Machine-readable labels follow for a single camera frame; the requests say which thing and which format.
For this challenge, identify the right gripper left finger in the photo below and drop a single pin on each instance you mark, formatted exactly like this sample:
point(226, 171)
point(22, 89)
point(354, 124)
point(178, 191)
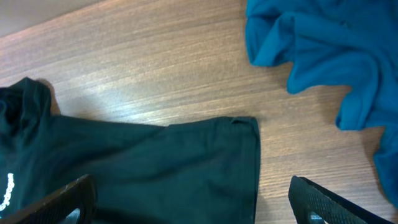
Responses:
point(73, 203)

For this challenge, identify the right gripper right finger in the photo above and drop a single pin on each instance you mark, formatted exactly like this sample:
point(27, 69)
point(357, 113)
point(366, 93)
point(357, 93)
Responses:
point(311, 203)

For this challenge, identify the black polo shirt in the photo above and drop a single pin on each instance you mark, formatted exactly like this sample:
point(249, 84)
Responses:
point(201, 172)

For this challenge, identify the blue polo shirt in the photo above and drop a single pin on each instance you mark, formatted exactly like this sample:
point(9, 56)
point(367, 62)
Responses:
point(337, 42)

